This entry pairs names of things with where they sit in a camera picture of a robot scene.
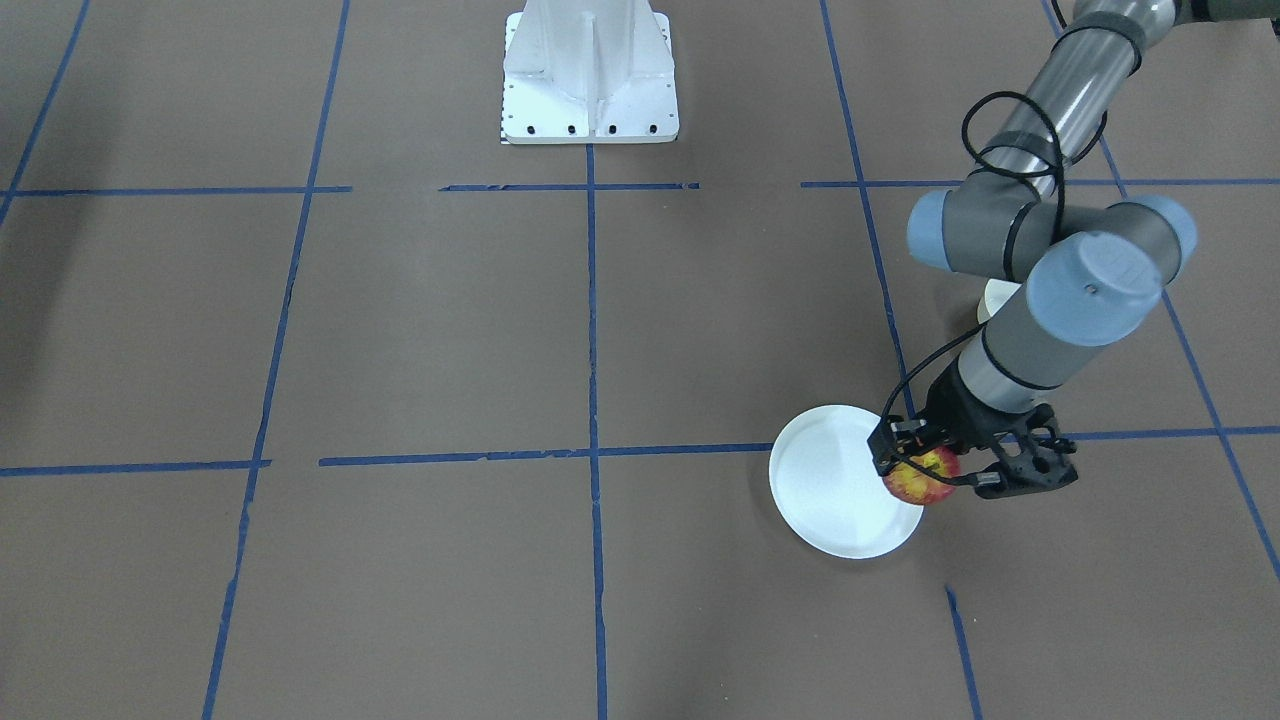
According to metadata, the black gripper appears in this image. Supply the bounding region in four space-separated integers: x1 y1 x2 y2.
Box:
868 363 1079 498

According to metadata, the red yellow apple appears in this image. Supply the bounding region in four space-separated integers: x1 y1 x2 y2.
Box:
882 447 961 506

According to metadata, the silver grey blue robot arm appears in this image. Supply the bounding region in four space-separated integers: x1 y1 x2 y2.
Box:
868 1 1277 505

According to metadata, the white round plate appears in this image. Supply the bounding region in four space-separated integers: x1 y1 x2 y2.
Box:
768 405 924 560

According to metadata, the white bowl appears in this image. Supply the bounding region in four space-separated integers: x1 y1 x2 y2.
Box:
975 279 1021 324

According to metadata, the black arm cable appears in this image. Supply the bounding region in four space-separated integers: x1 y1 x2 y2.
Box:
881 92 1108 421

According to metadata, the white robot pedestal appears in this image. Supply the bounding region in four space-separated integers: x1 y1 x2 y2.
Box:
500 1 681 145

